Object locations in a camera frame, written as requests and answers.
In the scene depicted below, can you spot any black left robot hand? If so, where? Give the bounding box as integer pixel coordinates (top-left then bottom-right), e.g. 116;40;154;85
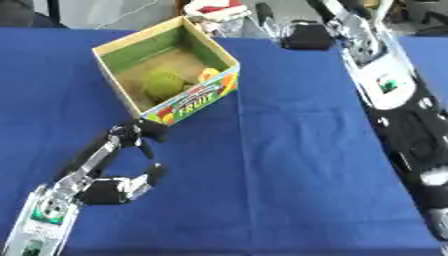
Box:
54;118;172;206

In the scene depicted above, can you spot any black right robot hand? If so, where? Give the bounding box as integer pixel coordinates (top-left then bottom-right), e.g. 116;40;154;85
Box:
253;2;340;52

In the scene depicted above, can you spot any tan cardboard box green inside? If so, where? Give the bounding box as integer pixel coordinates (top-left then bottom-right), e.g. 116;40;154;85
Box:
91;14;242;127

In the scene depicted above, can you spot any red and white soft object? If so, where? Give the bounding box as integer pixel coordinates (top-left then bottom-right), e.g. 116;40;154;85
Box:
182;0;254;38

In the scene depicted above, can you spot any yellow orange toy fruit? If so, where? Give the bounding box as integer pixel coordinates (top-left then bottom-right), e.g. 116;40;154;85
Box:
196;67;223;84

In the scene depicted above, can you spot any green round toy fruit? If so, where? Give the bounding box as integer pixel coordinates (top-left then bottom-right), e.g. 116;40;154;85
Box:
138;67;189;103

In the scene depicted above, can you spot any dark equipment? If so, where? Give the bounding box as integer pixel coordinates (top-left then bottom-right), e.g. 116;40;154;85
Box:
400;0;448;38

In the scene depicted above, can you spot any dark chair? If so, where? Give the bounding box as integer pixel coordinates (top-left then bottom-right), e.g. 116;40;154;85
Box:
0;0;70;30

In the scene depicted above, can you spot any white cable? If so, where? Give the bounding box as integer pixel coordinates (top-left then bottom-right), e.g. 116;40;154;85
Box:
94;0;163;30

